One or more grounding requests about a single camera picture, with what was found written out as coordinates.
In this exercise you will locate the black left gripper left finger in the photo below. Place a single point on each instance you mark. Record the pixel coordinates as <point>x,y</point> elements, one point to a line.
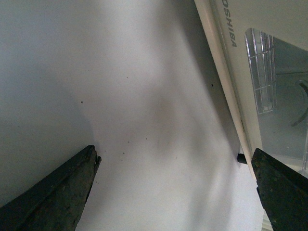
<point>55,203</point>

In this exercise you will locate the glass oven door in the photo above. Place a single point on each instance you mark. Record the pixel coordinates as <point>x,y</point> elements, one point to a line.
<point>283,132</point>

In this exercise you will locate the cream Toshiba toaster oven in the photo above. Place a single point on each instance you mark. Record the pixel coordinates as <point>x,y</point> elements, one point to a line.
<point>210,26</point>

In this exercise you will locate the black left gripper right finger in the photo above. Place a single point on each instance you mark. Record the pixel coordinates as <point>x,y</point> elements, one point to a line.
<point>283,193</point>

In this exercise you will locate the wire oven rack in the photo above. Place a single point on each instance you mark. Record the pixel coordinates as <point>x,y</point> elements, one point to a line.
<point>260,52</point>

